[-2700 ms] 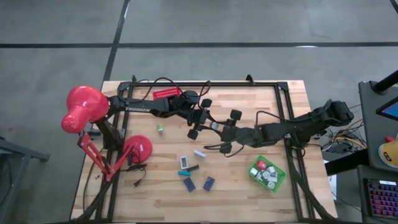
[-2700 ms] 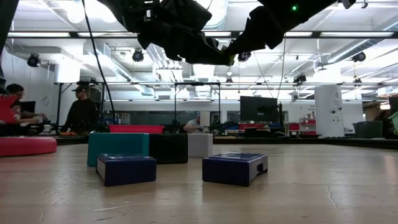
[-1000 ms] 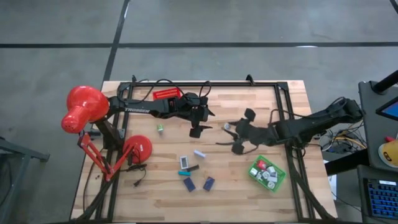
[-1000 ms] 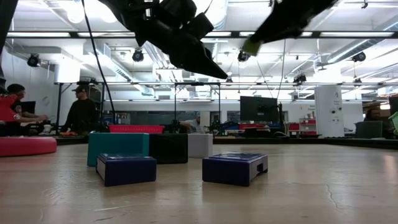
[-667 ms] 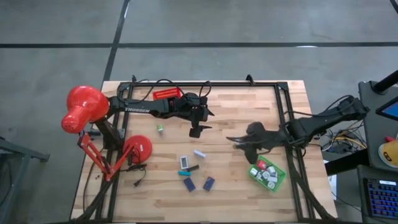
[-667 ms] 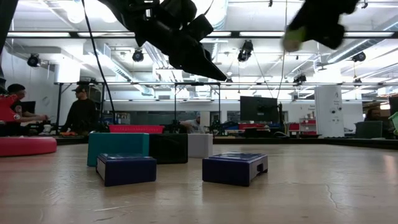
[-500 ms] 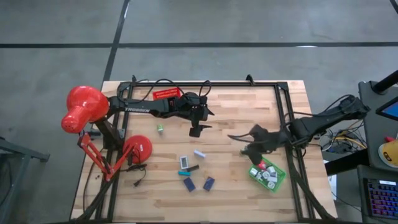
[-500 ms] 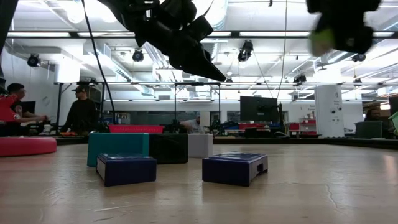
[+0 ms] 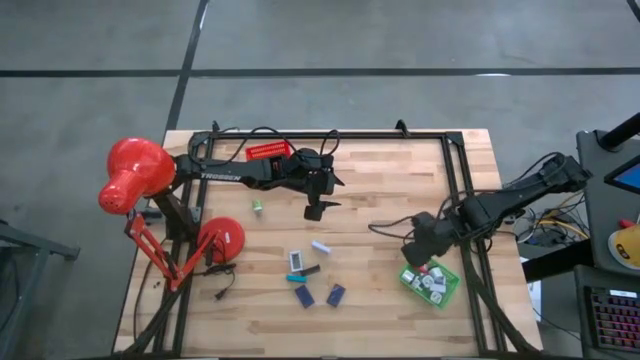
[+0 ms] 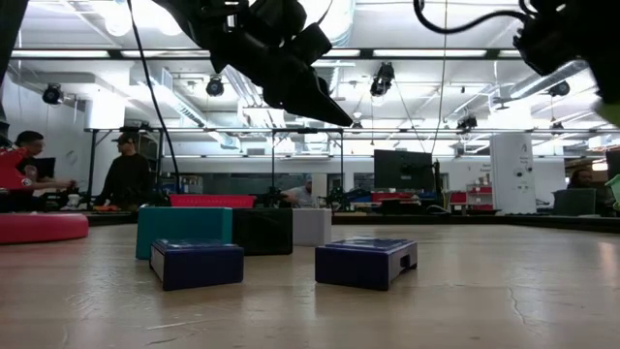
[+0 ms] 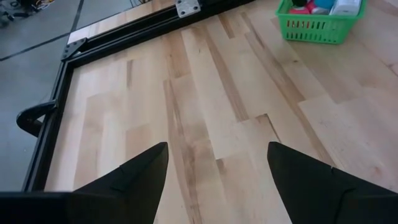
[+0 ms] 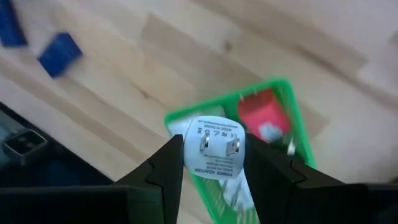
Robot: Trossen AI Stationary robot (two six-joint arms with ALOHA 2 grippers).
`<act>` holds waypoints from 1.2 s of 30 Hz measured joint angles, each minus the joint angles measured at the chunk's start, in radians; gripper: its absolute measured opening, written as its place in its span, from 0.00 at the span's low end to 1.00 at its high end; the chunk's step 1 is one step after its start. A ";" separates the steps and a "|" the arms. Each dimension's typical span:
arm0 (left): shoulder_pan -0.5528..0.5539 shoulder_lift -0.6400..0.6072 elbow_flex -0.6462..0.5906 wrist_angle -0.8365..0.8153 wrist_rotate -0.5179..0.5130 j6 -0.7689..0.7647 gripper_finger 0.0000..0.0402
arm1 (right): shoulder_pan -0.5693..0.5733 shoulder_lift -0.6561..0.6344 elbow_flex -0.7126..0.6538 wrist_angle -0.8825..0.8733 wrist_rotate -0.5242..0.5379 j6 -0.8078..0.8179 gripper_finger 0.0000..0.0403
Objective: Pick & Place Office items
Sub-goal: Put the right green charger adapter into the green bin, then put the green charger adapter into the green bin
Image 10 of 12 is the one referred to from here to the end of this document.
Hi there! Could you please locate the dark blue plastic box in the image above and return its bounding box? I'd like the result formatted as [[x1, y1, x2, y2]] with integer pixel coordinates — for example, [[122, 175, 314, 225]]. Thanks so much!
[[148, 238, 245, 293], [314, 236, 419, 293]]

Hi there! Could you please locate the black ceiling camera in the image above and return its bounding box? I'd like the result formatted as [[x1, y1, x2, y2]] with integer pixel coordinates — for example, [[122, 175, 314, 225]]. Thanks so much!
[[41, 82, 64, 106], [549, 79, 572, 98], [369, 61, 396, 97], [205, 75, 226, 98]]

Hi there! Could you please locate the black plastic box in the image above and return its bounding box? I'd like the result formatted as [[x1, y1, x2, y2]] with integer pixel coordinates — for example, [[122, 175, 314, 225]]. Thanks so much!
[[231, 207, 295, 257]]

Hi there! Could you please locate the white digital clock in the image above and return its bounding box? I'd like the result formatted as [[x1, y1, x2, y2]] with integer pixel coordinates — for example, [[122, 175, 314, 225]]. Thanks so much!
[[292, 207, 333, 248]]

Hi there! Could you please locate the black monitor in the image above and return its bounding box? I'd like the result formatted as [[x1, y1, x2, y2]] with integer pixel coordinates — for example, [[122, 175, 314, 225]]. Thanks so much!
[[373, 148, 436, 193]]

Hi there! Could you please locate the white round column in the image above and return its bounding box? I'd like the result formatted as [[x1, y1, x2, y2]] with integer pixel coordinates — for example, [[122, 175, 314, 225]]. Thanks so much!
[[489, 133, 538, 216]]

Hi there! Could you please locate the teal plastic box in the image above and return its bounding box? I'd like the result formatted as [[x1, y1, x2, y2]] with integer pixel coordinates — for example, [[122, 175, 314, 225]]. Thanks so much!
[[135, 206, 233, 262]]

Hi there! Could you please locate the black background rig frame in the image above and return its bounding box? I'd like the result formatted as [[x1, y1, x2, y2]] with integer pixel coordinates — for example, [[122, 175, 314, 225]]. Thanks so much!
[[85, 126, 346, 210]]

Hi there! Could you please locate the red desk lamp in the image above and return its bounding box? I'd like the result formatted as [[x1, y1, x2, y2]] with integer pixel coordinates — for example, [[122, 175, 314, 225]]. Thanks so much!
[[0, 144, 90, 245]]

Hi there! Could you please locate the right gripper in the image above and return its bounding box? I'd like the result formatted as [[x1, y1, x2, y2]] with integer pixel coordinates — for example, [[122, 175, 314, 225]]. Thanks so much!
[[512, 0, 620, 106]]

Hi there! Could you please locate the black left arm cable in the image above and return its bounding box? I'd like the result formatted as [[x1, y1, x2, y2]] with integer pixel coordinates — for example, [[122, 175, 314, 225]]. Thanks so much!
[[126, 0, 181, 194]]

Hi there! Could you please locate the black overhead beam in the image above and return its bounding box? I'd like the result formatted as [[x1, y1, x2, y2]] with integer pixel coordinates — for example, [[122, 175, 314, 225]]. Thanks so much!
[[9, 47, 524, 61]]

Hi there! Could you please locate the silver ventilation duct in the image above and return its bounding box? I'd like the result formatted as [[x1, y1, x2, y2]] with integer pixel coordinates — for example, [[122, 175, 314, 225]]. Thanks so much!
[[299, 0, 357, 98]]

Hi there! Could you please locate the black aluminium table frame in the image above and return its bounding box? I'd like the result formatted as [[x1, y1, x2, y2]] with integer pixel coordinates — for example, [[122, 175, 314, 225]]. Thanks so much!
[[84, 207, 620, 235]]

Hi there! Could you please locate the green plastic mesh basket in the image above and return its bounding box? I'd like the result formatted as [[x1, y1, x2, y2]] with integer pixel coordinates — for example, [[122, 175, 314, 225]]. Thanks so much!
[[604, 173, 620, 212]]

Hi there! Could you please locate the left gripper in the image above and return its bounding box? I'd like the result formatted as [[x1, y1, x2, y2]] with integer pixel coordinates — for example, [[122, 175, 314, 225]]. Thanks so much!
[[208, 23, 355, 127]]

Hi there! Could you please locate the grey mesh office chair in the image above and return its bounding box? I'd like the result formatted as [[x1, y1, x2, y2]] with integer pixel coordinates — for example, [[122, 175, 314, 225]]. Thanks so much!
[[551, 187, 598, 217]]

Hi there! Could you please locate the red plastic mesh basket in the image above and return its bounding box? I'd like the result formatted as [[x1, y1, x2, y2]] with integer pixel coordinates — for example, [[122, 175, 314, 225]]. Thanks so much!
[[169, 194, 258, 209]]

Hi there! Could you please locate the red storage shelf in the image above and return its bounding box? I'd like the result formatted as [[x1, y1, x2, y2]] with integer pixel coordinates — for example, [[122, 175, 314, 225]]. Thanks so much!
[[448, 182, 495, 212]]

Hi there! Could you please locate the person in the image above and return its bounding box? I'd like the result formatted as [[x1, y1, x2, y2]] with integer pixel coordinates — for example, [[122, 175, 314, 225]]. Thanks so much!
[[565, 168, 605, 205], [13, 130, 78, 212], [94, 133, 152, 209], [280, 174, 316, 209]]

